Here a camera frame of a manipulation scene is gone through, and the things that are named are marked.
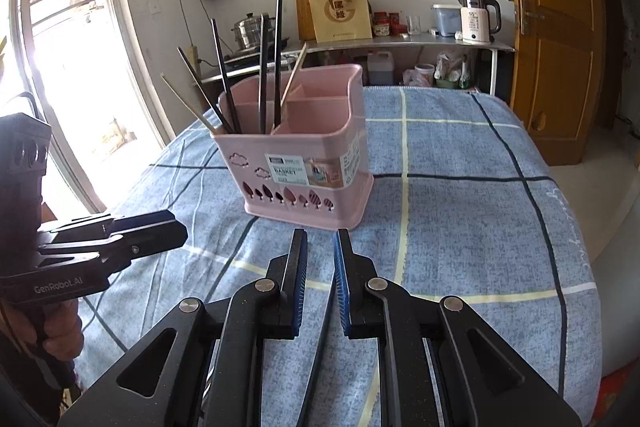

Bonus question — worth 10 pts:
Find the black chopstick silver band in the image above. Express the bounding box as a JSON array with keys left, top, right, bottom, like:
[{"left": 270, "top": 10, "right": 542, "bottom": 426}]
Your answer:
[
  {"left": 257, "top": 14, "right": 269, "bottom": 134},
  {"left": 296, "top": 280, "right": 335, "bottom": 427},
  {"left": 272, "top": 0, "right": 283, "bottom": 129}
]

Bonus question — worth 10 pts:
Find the wooden chopstick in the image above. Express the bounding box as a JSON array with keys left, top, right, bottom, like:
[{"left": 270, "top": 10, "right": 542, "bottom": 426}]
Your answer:
[
  {"left": 280, "top": 42, "right": 308, "bottom": 108},
  {"left": 160, "top": 72, "right": 217, "bottom": 136}
]

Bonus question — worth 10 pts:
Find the steel kitchen shelf table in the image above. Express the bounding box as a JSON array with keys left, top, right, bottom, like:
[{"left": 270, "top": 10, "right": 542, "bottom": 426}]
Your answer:
[{"left": 199, "top": 31, "right": 516, "bottom": 98}]

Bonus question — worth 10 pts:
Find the left hand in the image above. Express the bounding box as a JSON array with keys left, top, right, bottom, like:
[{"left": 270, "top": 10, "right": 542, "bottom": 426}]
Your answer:
[{"left": 1, "top": 299, "right": 85, "bottom": 362}]

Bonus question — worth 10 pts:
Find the blue plaid tablecloth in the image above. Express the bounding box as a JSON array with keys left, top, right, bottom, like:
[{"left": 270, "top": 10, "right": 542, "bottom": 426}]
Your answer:
[{"left": 76, "top": 88, "right": 602, "bottom": 426}]

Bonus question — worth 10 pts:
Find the pink utensil basket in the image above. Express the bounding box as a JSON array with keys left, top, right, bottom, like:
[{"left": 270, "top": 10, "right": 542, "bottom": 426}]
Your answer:
[{"left": 215, "top": 64, "right": 373, "bottom": 230}]

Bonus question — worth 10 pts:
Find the stainless steel steamer pot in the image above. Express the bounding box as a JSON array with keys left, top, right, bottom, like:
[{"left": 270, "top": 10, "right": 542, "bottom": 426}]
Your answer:
[{"left": 232, "top": 13, "right": 274, "bottom": 52}]

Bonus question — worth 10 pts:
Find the white plastic jug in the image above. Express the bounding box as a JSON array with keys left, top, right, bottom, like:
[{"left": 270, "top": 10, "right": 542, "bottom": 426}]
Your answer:
[{"left": 367, "top": 51, "right": 395, "bottom": 86}]

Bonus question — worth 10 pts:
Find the red jar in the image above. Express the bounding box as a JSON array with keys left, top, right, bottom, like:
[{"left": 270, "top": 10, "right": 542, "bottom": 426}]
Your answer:
[{"left": 372, "top": 12, "right": 390, "bottom": 37}]

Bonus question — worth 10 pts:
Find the clear drinking glass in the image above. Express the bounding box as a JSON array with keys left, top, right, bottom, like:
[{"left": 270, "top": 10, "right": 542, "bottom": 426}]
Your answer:
[{"left": 406, "top": 15, "right": 422, "bottom": 36}]

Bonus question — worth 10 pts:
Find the tan paper gift bag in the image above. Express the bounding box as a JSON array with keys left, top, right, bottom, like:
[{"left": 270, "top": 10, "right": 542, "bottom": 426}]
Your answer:
[{"left": 308, "top": 0, "right": 372, "bottom": 43}]

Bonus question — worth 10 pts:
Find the blue plastic container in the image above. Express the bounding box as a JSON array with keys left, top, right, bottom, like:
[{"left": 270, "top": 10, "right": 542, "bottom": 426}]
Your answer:
[{"left": 432, "top": 4, "right": 462, "bottom": 38}]

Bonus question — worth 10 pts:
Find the white electric kettle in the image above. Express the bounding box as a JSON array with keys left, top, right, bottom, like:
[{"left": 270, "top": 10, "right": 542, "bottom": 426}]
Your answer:
[{"left": 459, "top": 0, "right": 502, "bottom": 43}]

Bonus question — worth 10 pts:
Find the wooden door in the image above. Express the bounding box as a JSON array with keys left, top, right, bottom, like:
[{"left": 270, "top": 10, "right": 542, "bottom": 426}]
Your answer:
[{"left": 510, "top": 0, "right": 605, "bottom": 166}]

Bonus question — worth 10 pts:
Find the window frame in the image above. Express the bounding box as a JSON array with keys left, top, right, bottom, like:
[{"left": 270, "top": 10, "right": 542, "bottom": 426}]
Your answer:
[{"left": 1, "top": 0, "right": 167, "bottom": 218}]

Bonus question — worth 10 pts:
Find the power strip on wall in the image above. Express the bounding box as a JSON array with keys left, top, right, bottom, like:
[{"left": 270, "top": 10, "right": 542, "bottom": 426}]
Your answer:
[{"left": 186, "top": 46, "right": 201, "bottom": 76}]

